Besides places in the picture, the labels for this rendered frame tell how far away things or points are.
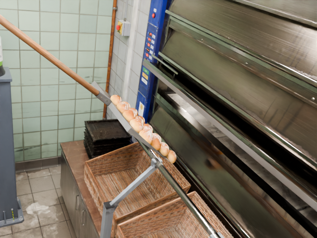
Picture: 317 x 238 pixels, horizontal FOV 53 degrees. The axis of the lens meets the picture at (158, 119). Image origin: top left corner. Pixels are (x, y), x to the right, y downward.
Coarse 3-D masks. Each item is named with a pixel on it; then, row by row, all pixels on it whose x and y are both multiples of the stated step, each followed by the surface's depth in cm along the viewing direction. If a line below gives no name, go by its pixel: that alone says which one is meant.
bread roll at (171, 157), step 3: (171, 150) 180; (168, 153) 177; (171, 153) 177; (174, 153) 178; (168, 156) 176; (171, 156) 176; (174, 156) 176; (168, 159) 176; (171, 159) 175; (174, 159) 176; (171, 162) 176
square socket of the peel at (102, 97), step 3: (99, 93) 161; (102, 93) 163; (96, 96) 162; (99, 96) 162; (102, 96) 163; (105, 96) 164; (99, 99) 163; (102, 99) 164; (105, 99) 165; (108, 99) 166; (105, 102) 166; (108, 102) 166
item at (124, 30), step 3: (120, 21) 248; (123, 21) 248; (126, 21) 250; (123, 24) 245; (126, 24) 246; (129, 24) 247; (120, 27) 248; (123, 27) 246; (126, 27) 247; (129, 27) 248; (117, 30) 254; (120, 30) 249; (123, 30) 247; (126, 30) 248; (129, 30) 249; (120, 33) 249; (123, 33) 248; (126, 33) 249; (129, 33) 250
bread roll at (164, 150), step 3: (162, 144) 172; (165, 144) 172; (162, 147) 170; (165, 147) 170; (168, 147) 172; (159, 150) 171; (162, 150) 170; (165, 150) 170; (168, 150) 171; (162, 153) 170; (165, 153) 170
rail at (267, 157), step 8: (152, 64) 194; (160, 72) 185; (168, 80) 178; (192, 96) 160; (200, 104) 154; (208, 112) 149; (224, 120) 142; (232, 128) 136; (240, 136) 132; (248, 144) 128; (256, 152) 125; (264, 152) 123; (272, 160) 119; (280, 168) 116; (288, 176) 113; (296, 184) 110; (304, 184) 109; (304, 192) 107; (312, 192) 105
